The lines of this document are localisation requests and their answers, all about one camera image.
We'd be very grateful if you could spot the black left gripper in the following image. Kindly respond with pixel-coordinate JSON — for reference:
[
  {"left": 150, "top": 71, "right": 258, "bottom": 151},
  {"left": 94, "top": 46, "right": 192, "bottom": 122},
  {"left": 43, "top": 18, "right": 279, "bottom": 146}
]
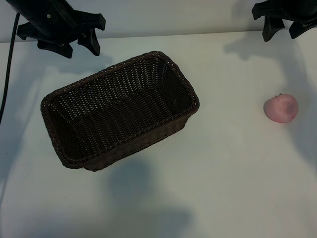
[{"left": 4, "top": 0, "right": 106, "bottom": 59}]

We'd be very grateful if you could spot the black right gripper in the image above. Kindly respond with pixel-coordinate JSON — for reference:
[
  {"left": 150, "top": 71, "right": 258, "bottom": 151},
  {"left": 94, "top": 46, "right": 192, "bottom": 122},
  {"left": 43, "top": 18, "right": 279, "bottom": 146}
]
[{"left": 251, "top": 0, "right": 317, "bottom": 42}]

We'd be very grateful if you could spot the dark brown wicker basket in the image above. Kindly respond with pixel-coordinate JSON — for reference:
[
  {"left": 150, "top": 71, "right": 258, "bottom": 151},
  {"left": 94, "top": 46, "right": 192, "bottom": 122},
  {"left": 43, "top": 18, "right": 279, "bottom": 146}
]
[{"left": 40, "top": 51, "right": 200, "bottom": 172}]

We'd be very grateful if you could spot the pink peach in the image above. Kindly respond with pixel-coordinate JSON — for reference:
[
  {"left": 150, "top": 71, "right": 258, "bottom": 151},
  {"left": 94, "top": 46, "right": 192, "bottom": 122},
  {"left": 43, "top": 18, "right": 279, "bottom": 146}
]
[{"left": 263, "top": 93, "right": 299, "bottom": 124}]

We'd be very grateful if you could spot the long black braided cable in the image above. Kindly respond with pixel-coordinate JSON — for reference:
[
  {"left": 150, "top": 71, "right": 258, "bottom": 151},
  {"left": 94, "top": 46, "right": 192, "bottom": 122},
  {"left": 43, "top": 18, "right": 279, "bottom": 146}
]
[{"left": 0, "top": 12, "right": 21, "bottom": 122}]

